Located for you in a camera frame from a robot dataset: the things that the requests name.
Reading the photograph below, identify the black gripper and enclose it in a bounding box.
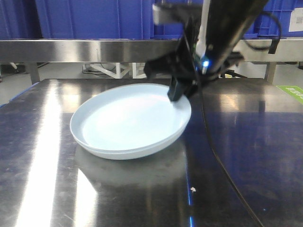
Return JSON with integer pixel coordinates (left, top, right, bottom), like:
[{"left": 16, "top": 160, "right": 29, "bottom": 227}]
[{"left": 143, "top": 18, "right": 244, "bottom": 102}]

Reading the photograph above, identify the light blue plate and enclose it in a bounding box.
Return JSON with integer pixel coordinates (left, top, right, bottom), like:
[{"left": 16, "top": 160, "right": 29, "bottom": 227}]
[
  {"left": 70, "top": 121, "right": 187, "bottom": 160},
  {"left": 70, "top": 83, "right": 191, "bottom": 154}
]

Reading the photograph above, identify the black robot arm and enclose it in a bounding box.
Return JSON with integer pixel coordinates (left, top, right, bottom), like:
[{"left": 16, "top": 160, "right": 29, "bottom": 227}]
[{"left": 143, "top": 0, "right": 267, "bottom": 102}]

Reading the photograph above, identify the stainless steel shelf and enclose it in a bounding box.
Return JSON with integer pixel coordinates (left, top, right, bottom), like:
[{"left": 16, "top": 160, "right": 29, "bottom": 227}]
[{"left": 0, "top": 38, "right": 303, "bottom": 83}]

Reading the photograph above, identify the black office chair base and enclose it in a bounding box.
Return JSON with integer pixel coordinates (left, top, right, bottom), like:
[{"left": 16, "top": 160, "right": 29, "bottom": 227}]
[{"left": 220, "top": 69, "right": 247, "bottom": 79}]

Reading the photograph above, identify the blue plastic crate middle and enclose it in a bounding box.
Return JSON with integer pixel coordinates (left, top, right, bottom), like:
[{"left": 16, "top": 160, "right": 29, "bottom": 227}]
[{"left": 154, "top": 0, "right": 258, "bottom": 39}]

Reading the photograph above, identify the blue plastic crate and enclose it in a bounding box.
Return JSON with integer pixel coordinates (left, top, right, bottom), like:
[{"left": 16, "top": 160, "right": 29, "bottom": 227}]
[
  {"left": 254, "top": 0, "right": 303, "bottom": 37},
  {"left": 36, "top": 0, "right": 154, "bottom": 40},
  {"left": 0, "top": 0, "right": 42, "bottom": 40},
  {"left": 154, "top": 0, "right": 258, "bottom": 39}
]

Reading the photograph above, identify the black tape strip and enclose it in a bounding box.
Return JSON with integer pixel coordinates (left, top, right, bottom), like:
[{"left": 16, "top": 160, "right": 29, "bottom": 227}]
[{"left": 268, "top": 39, "right": 280, "bottom": 54}]

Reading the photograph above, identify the blue plastic crate right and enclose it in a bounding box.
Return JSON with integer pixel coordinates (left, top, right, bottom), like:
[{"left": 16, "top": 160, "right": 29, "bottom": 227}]
[{"left": 254, "top": 0, "right": 303, "bottom": 37}]

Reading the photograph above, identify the white label on crate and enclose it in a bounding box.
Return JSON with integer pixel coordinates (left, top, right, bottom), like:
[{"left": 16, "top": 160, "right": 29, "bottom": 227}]
[{"left": 289, "top": 8, "right": 303, "bottom": 32}]

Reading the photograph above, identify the blue plastic crate far left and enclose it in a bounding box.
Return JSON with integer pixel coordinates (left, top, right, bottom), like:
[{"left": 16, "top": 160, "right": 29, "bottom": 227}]
[{"left": 0, "top": 0, "right": 42, "bottom": 40}]

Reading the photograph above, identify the white metal frame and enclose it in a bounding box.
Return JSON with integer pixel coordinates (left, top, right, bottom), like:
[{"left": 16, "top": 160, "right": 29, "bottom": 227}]
[{"left": 82, "top": 62, "right": 146, "bottom": 79}]

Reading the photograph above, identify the black cable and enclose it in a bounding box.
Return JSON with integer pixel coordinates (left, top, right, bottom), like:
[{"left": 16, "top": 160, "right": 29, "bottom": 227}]
[{"left": 189, "top": 9, "right": 283, "bottom": 227}]

